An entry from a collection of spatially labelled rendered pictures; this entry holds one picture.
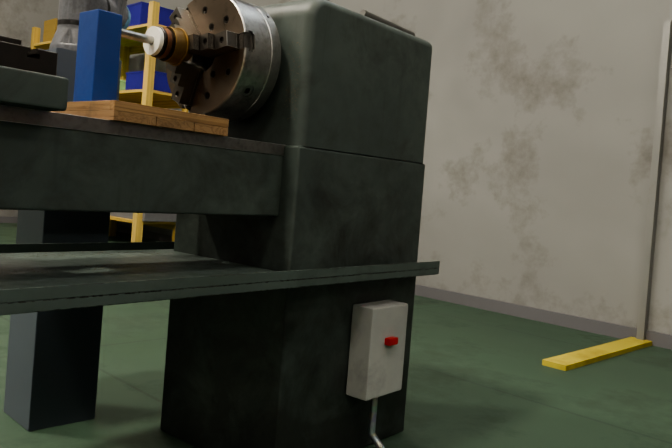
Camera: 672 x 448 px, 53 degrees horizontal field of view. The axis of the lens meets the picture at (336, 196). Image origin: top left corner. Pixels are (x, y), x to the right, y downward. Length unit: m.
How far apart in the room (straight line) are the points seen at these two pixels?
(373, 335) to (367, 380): 0.13
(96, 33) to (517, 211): 3.60
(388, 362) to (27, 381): 1.04
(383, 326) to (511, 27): 3.33
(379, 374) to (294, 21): 1.00
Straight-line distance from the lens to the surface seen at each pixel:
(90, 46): 1.60
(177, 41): 1.70
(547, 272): 4.64
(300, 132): 1.73
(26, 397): 2.23
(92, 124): 1.42
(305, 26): 1.78
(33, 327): 2.16
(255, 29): 1.73
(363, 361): 1.95
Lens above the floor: 0.77
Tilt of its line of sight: 1 degrees down
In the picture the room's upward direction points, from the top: 5 degrees clockwise
